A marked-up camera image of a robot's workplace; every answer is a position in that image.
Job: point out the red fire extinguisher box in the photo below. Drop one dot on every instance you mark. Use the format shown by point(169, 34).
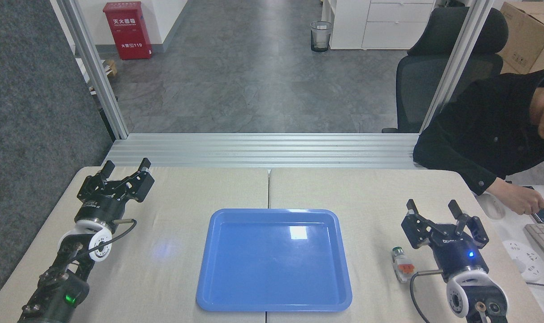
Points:
point(128, 31)

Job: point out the brown cardboard box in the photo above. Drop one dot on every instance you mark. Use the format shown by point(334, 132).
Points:
point(529, 40)

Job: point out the person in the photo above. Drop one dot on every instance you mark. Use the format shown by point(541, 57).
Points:
point(487, 130)

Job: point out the silver aluminium rail frame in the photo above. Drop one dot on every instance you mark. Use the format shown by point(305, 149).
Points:
point(263, 150)

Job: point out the blue plastic tray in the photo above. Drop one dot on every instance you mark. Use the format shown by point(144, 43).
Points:
point(274, 262)

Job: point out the black office chair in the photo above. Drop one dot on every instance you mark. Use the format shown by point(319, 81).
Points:
point(422, 76)

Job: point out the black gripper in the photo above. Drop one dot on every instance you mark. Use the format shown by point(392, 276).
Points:
point(100, 208)
point(460, 258)

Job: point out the grey felt partition panel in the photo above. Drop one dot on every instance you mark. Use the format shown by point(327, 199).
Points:
point(29, 134)

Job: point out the white computer mouse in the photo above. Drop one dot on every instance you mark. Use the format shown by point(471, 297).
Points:
point(491, 207)

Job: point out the white power strip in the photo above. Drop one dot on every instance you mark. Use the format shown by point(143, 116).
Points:
point(525, 260)

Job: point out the white drawer cabinet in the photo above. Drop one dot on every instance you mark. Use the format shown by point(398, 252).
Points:
point(379, 22)

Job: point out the mesh waste bin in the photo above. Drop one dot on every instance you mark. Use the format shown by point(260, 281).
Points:
point(321, 36)

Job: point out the person's hand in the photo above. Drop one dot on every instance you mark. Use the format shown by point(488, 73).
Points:
point(520, 199)

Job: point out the silver aluminium post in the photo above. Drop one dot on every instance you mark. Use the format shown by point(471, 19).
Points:
point(455, 58)
point(94, 67)

